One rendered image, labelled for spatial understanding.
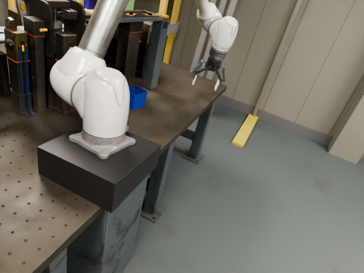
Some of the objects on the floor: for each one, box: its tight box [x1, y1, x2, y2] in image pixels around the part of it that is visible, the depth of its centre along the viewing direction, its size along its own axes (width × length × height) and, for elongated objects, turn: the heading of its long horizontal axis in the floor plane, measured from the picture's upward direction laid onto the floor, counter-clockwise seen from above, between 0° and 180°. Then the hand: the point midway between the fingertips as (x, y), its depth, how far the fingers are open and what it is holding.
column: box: [67, 175, 148, 273], centre depth 134 cm, size 31×31×66 cm
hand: (204, 84), depth 167 cm, fingers open, 13 cm apart
